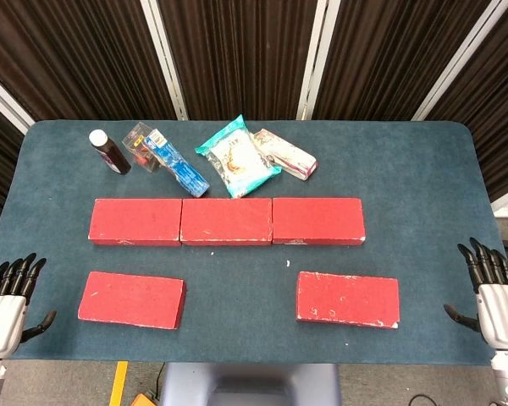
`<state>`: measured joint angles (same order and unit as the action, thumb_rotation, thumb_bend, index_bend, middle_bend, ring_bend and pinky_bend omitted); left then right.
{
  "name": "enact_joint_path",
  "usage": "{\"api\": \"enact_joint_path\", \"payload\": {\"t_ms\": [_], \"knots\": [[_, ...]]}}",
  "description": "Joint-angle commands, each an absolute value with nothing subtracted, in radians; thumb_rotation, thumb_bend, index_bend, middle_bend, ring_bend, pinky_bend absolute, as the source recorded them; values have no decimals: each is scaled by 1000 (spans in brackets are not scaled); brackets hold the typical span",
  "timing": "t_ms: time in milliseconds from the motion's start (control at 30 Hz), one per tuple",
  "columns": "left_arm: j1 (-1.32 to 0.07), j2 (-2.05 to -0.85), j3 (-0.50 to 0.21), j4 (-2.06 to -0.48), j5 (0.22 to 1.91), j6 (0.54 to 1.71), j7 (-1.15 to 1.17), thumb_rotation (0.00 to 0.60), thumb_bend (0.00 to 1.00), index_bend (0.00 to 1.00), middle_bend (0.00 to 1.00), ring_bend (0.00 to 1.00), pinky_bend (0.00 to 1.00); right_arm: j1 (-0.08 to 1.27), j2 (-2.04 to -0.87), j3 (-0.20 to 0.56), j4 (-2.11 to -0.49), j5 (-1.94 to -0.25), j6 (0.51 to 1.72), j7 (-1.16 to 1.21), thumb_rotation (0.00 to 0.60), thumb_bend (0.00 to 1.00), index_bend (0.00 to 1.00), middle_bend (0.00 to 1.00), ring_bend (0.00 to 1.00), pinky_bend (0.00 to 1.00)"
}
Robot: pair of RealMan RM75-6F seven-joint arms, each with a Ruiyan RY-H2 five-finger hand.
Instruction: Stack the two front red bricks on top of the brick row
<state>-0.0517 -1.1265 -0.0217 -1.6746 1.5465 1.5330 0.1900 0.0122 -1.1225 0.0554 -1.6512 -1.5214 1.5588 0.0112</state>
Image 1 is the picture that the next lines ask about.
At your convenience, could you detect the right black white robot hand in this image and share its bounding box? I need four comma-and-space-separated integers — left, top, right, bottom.
443, 237, 508, 350

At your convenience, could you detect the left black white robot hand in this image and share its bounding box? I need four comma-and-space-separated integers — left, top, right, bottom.
0, 252, 58, 359

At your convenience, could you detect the red brick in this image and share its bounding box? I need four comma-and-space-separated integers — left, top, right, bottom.
271, 197, 367, 246
295, 271, 401, 330
87, 198, 183, 248
77, 271, 187, 331
179, 197, 274, 247

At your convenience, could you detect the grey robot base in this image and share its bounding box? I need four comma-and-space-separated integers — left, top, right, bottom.
158, 362, 342, 406

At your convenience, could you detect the dark bottle with white cap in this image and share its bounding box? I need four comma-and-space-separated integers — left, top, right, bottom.
88, 129, 132, 176

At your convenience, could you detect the clear plastic package box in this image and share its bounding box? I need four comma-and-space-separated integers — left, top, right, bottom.
122, 121, 162, 173

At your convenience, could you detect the blue toothbrush box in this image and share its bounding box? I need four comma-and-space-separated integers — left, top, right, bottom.
142, 129, 210, 199

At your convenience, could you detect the blue felt table cover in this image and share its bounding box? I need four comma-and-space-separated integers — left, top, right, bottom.
0, 119, 508, 367

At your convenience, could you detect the white pink tissue pack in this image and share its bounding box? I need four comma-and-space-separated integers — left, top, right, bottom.
252, 129, 318, 182

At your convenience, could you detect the teal white snack bag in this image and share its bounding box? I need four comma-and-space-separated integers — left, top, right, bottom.
194, 114, 283, 199

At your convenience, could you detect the dark brown curtain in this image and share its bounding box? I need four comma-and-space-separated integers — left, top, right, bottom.
0, 0, 508, 244

